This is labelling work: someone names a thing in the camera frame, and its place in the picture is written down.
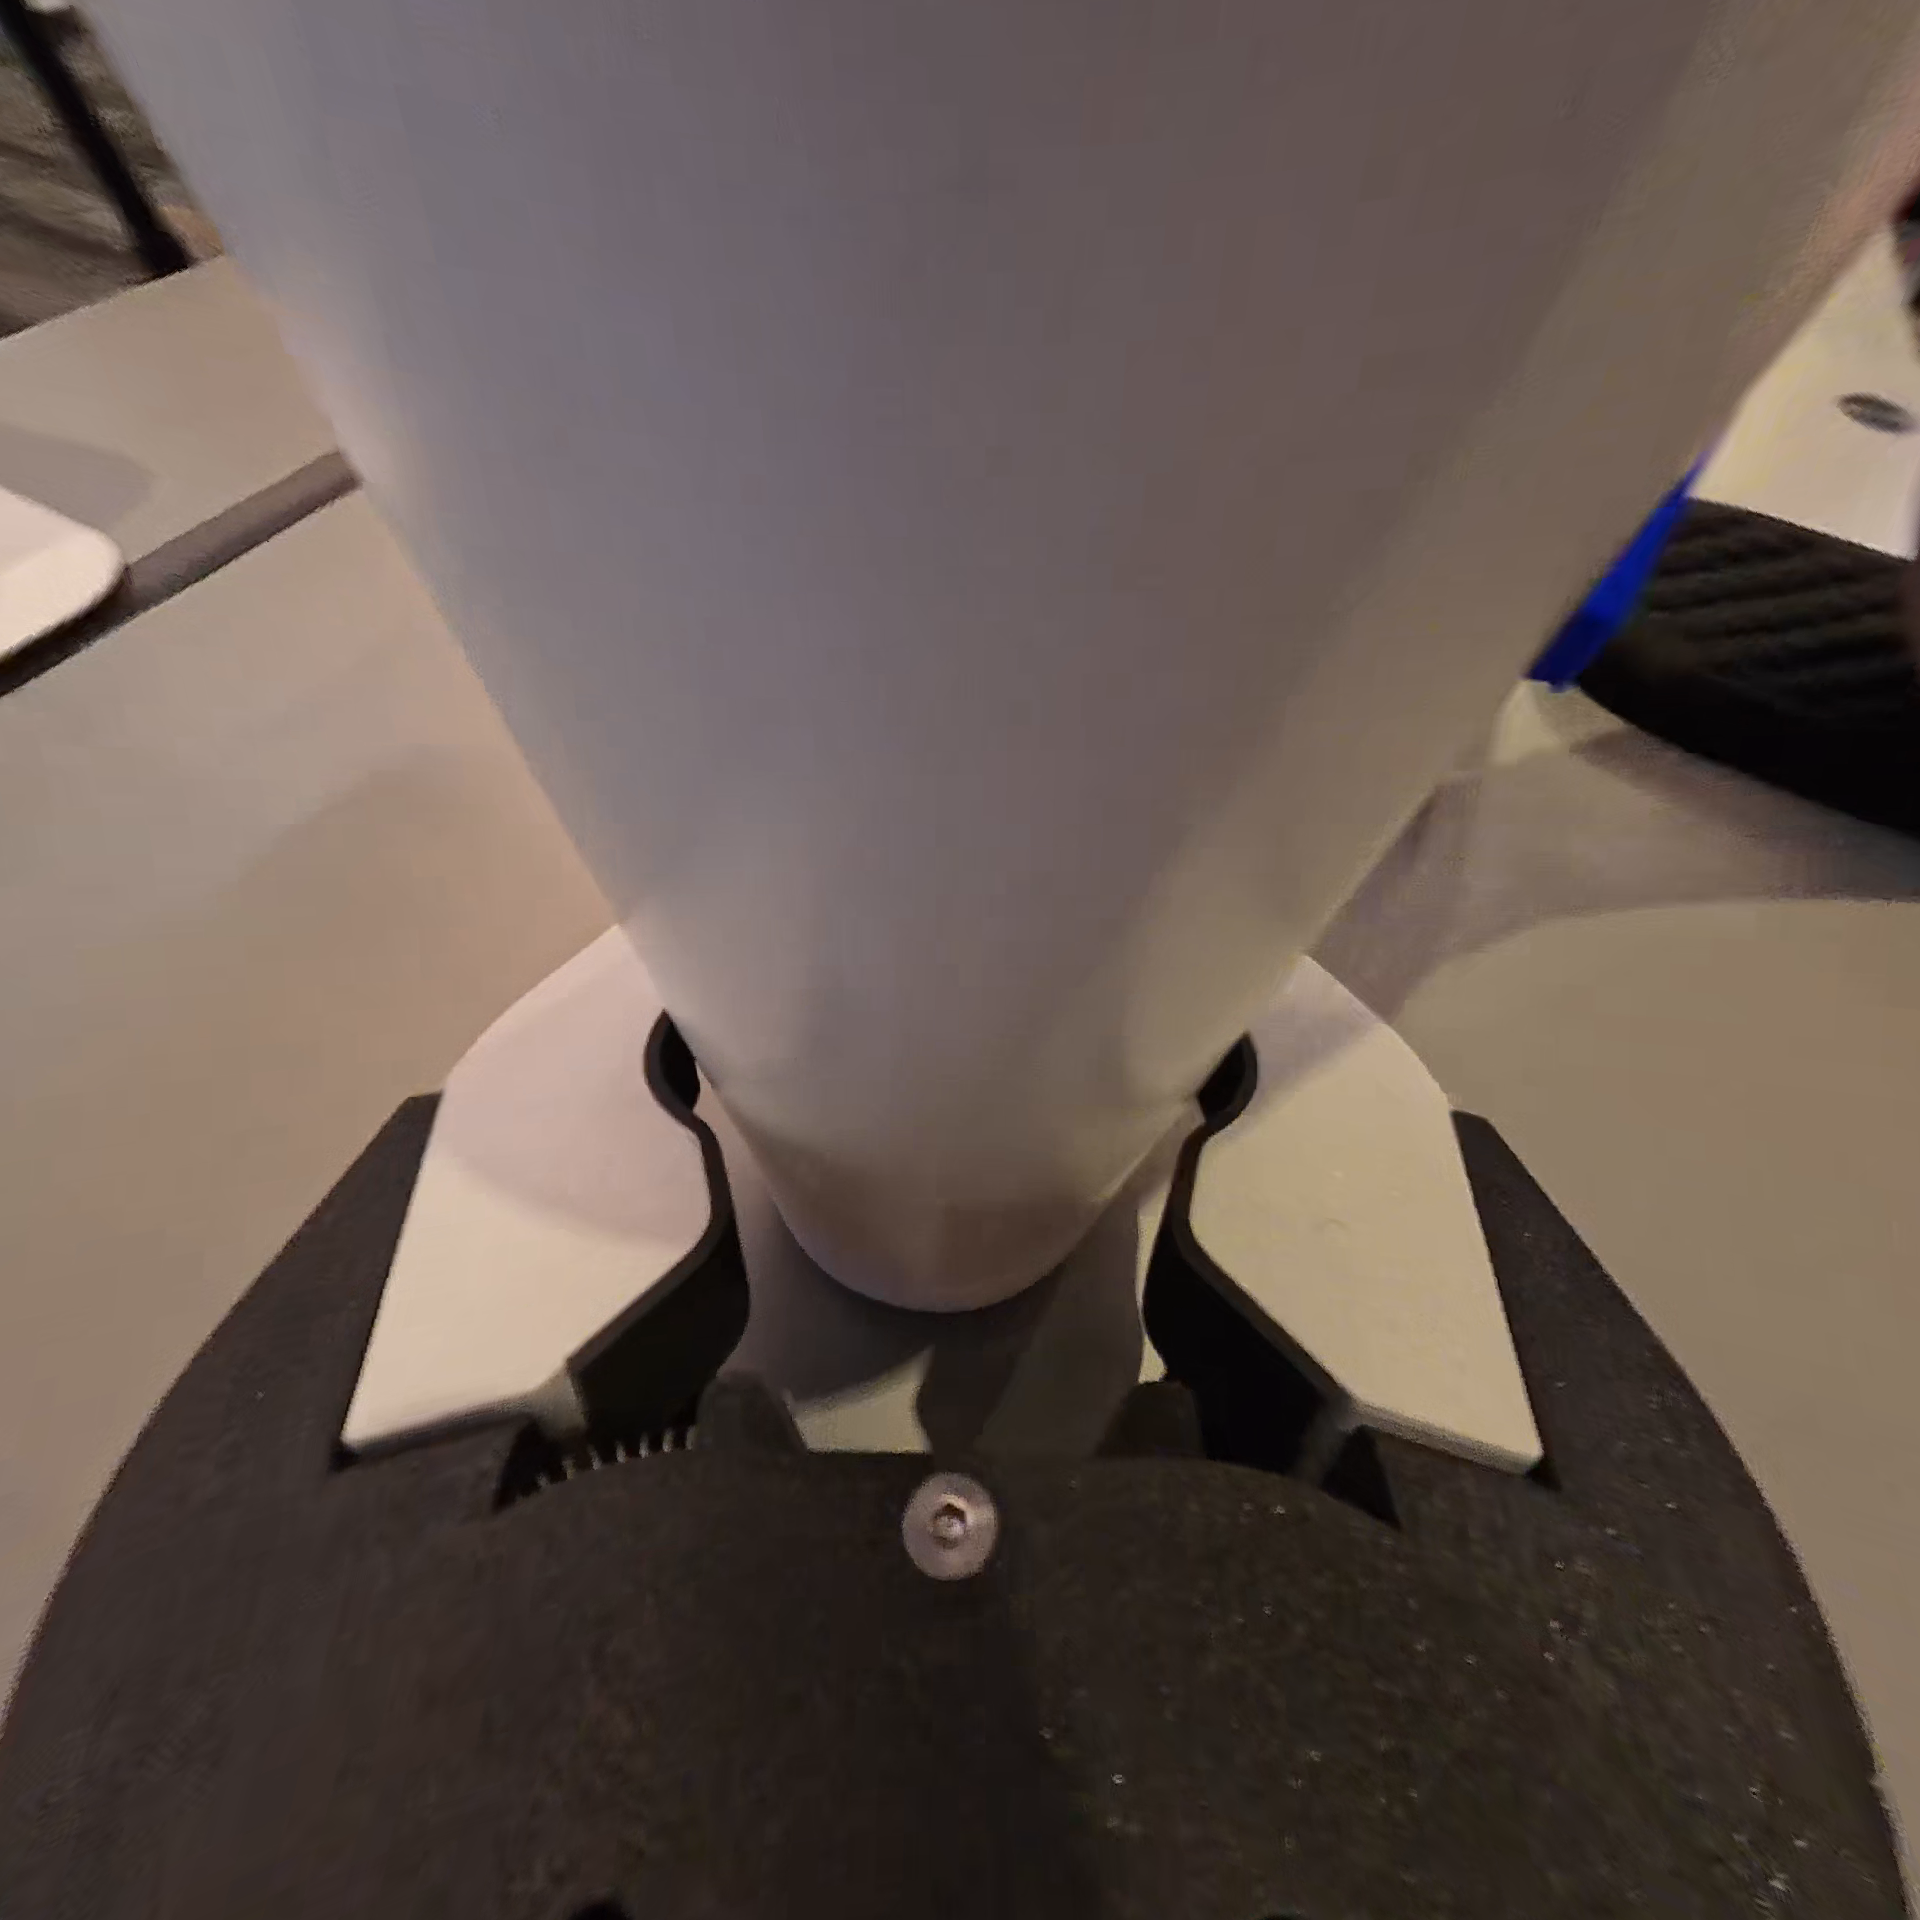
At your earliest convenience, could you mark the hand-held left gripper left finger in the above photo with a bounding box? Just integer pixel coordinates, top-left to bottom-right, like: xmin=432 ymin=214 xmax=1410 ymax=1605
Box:
xmin=338 ymin=928 xmax=752 ymax=1464

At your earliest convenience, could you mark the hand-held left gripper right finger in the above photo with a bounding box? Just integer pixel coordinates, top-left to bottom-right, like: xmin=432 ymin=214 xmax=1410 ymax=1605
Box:
xmin=1141 ymin=960 xmax=1546 ymax=1478

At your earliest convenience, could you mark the blue plastic bin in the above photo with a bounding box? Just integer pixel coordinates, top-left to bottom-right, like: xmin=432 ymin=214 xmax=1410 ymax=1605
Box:
xmin=1529 ymin=464 xmax=1705 ymax=688

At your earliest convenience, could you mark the white plastic bottle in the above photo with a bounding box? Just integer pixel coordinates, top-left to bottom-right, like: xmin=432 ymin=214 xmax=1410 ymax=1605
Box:
xmin=89 ymin=0 xmax=1875 ymax=1314

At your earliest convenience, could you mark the black mesh wrist rest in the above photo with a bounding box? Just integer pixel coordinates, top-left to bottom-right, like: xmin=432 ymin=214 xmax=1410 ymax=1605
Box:
xmin=1574 ymin=503 xmax=1920 ymax=834

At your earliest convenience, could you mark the instruction board on white stand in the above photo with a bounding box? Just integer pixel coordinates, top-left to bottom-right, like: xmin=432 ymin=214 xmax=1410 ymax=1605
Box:
xmin=0 ymin=487 xmax=125 ymax=662

